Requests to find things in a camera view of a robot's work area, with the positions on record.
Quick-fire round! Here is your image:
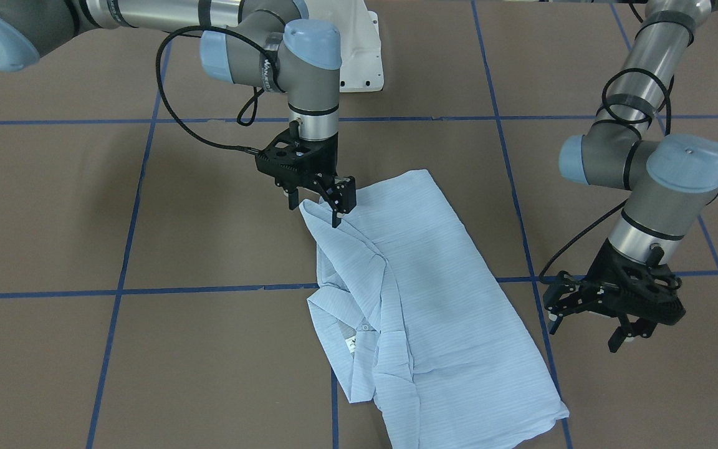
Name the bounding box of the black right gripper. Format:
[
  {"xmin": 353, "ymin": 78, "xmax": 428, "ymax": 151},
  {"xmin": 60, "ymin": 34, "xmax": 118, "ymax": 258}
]
[{"xmin": 256, "ymin": 131, "xmax": 357, "ymax": 228}]

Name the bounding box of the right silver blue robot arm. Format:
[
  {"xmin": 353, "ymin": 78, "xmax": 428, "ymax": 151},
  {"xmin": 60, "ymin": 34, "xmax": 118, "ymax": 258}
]
[{"xmin": 0, "ymin": 1, "xmax": 357, "ymax": 227}]

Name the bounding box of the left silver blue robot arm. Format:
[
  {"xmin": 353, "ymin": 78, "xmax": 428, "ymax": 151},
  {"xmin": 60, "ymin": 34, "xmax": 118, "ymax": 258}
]
[{"xmin": 539, "ymin": 1, "xmax": 718, "ymax": 352}]

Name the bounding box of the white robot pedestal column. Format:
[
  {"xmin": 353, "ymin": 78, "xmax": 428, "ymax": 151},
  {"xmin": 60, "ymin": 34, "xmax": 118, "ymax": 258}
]
[{"xmin": 337, "ymin": 1, "xmax": 385, "ymax": 94}]

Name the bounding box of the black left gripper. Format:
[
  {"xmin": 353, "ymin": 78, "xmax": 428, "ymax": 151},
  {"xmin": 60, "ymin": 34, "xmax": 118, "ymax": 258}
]
[{"xmin": 542, "ymin": 241, "xmax": 686, "ymax": 353}]

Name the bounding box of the light blue button-up shirt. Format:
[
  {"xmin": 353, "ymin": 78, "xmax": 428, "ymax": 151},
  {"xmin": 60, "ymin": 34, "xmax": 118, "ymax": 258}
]
[{"xmin": 299, "ymin": 170, "xmax": 570, "ymax": 448}]

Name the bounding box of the brown paper table cover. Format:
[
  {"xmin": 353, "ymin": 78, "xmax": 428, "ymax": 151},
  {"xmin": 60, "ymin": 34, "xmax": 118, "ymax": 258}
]
[{"xmin": 0, "ymin": 1, "xmax": 718, "ymax": 448}]

